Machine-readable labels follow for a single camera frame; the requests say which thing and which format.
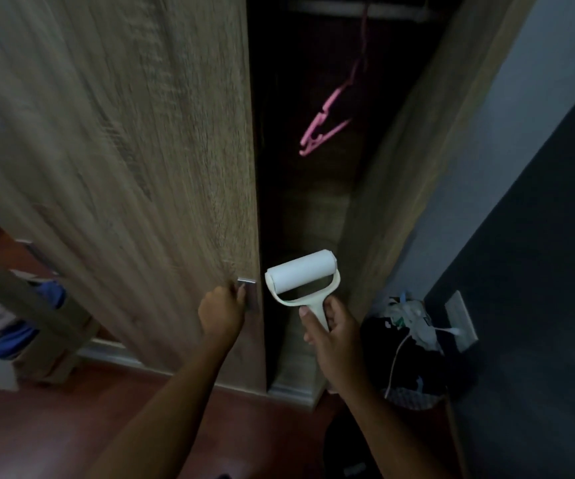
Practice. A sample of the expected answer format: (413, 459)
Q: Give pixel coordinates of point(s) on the person's left hand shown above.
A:
(222, 314)

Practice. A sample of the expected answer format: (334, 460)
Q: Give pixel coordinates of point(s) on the person's right hand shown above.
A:
(339, 349)

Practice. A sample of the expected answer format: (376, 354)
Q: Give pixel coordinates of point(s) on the white lint roll refill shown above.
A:
(300, 271)

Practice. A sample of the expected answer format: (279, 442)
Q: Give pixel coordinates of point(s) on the person's right forearm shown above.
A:
(382, 439)

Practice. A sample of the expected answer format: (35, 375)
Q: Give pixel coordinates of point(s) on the person's left forearm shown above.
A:
(167, 419)

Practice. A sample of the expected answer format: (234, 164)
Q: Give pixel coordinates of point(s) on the white plastic bag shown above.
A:
(412, 319)

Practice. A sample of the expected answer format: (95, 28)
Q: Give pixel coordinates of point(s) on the grey woven basket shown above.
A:
(412, 399)

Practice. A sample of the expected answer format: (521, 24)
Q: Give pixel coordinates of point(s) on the black trash bin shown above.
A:
(352, 444)

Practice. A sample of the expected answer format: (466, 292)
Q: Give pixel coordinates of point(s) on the pink plastic hanger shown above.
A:
(324, 122)

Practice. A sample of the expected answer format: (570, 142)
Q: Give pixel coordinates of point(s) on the white wall outlet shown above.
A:
(459, 319)

